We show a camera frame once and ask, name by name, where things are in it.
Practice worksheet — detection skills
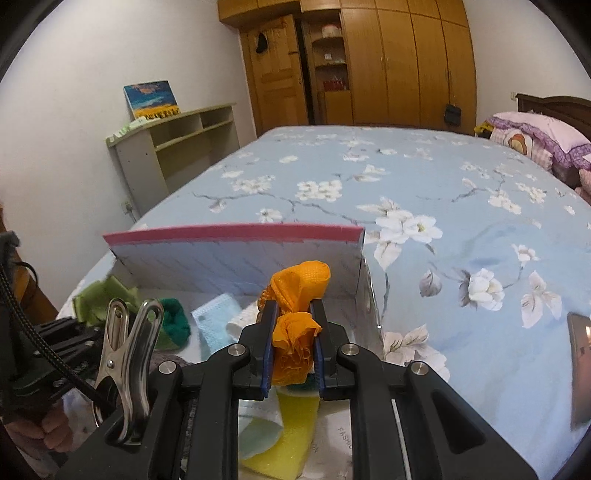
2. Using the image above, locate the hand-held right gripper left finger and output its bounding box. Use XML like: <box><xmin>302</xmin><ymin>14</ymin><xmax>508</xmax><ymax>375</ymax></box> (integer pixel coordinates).
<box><xmin>55</xmin><ymin>300</ymin><xmax>280</xmax><ymax>480</ymax></box>

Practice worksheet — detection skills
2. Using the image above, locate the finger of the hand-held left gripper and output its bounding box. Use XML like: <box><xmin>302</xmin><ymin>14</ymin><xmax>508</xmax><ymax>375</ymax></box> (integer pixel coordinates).
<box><xmin>33</xmin><ymin>316</ymin><xmax>101</xmax><ymax>343</ymax></box>
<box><xmin>46</xmin><ymin>337</ymin><xmax>108</xmax><ymax>371</ymax></box>

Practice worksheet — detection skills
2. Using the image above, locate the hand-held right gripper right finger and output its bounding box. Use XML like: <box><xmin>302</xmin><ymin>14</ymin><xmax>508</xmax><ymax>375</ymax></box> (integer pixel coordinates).
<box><xmin>310</xmin><ymin>299</ymin><xmax>539</xmax><ymax>480</ymax></box>

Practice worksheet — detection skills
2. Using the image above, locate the white waffle cloth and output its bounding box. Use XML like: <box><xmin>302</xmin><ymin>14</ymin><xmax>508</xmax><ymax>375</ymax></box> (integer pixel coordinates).
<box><xmin>226</xmin><ymin>305</ymin><xmax>264</xmax><ymax>344</ymax></box>

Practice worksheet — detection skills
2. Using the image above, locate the green ribbon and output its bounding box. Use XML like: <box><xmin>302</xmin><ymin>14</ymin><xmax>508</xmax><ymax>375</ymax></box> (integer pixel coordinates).
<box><xmin>74</xmin><ymin>277</ymin><xmax>139</xmax><ymax>326</ymax></box>

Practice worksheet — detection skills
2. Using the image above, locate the orange mesh cloth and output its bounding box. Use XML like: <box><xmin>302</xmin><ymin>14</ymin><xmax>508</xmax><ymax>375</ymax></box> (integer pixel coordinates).
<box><xmin>259</xmin><ymin>261</ymin><xmax>332</xmax><ymax>386</ymax></box>

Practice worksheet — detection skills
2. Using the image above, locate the yellow sponge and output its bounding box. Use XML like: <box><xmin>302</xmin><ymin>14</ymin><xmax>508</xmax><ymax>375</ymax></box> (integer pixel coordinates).
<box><xmin>240</xmin><ymin>392</ymin><xmax>320</xmax><ymax>478</ymax></box>

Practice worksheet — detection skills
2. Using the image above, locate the pink cardboard box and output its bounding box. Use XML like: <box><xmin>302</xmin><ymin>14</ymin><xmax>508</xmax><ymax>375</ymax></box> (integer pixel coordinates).
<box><xmin>102</xmin><ymin>223</ymin><xmax>389</xmax><ymax>480</ymax></box>

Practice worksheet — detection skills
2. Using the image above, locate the person's left hand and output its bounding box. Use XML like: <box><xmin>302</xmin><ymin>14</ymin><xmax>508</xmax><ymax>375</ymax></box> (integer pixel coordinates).
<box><xmin>4</xmin><ymin>401</ymin><xmax>74</xmax><ymax>455</ymax></box>

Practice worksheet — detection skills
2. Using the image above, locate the brown wooden desk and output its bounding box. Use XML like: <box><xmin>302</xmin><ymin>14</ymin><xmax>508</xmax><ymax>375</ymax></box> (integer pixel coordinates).
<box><xmin>0</xmin><ymin>203</ymin><xmax>61</xmax><ymax>324</ymax></box>

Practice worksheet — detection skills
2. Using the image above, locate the metal spring clip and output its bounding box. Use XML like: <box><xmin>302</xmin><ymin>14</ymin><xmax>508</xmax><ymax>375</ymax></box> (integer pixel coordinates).
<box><xmin>93</xmin><ymin>298</ymin><xmax>165</xmax><ymax>444</ymax></box>

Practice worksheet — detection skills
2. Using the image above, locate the blue floral bed sheet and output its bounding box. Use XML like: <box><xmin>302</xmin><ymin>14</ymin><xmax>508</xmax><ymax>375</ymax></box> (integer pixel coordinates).
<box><xmin>58</xmin><ymin>124</ymin><xmax>591</xmax><ymax>480</ymax></box>

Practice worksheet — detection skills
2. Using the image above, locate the grey shelf unit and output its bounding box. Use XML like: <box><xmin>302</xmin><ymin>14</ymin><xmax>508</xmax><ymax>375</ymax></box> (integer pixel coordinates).
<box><xmin>105</xmin><ymin>104</ymin><xmax>241</xmax><ymax>217</ymax></box>

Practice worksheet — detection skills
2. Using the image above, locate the green white packet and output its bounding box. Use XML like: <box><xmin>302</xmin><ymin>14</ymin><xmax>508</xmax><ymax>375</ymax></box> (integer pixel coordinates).
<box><xmin>106</xmin><ymin>119</ymin><xmax>146</xmax><ymax>139</ymax></box>

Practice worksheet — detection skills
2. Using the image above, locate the blue yellow painting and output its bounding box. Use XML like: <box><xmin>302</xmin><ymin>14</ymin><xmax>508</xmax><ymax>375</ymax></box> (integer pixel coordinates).
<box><xmin>124</xmin><ymin>80</ymin><xmax>182</xmax><ymax>120</ymax></box>

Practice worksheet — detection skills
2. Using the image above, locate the wooden door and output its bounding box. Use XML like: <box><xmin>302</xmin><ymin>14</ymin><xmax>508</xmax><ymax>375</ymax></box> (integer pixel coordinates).
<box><xmin>240</xmin><ymin>14</ymin><xmax>309</xmax><ymax>137</ymax></box>

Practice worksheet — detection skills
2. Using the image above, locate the grey smartphone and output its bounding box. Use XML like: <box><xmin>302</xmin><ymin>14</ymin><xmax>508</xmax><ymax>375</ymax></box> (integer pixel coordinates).
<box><xmin>567</xmin><ymin>312</ymin><xmax>591</xmax><ymax>432</ymax></box>

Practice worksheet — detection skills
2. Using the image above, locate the wooden wardrobe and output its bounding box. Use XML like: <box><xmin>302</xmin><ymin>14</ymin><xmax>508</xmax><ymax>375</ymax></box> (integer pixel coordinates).
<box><xmin>217</xmin><ymin>0</ymin><xmax>477</xmax><ymax>134</ymax></box>

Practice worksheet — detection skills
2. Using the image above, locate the pink frilled pillow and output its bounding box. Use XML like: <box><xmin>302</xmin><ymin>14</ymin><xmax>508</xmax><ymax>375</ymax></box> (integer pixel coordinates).
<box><xmin>488</xmin><ymin>111</ymin><xmax>591</xmax><ymax>169</ymax></box>

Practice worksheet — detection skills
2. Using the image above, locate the dark wooden headboard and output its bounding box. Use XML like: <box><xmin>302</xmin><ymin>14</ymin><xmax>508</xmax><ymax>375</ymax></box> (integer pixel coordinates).
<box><xmin>516</xmin><ymin>93</ymin><xmax>591</xmax><ymax>127</ymax></box>

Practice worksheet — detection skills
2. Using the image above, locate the black braided cable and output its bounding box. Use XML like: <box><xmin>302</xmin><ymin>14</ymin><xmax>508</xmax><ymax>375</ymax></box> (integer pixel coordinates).
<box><xmin>0</xmin><ymin>263</ymin><xmax>109</xmax><ymax>409</ymax></box>

